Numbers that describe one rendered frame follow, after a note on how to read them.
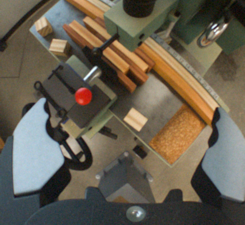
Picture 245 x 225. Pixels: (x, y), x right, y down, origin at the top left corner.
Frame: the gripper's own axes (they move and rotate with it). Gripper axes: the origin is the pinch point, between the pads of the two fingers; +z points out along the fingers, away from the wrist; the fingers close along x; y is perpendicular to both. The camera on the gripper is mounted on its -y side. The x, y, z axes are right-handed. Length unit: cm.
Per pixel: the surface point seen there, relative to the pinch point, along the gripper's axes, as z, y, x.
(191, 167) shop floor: 68, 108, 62
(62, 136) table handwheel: 21.4, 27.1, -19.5
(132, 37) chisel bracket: 14.1, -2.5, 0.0
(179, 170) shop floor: 67, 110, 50
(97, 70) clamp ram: 21.0, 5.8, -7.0
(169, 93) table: 24.4, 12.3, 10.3
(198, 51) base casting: 42.8, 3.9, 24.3
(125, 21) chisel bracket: 15.5, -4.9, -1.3
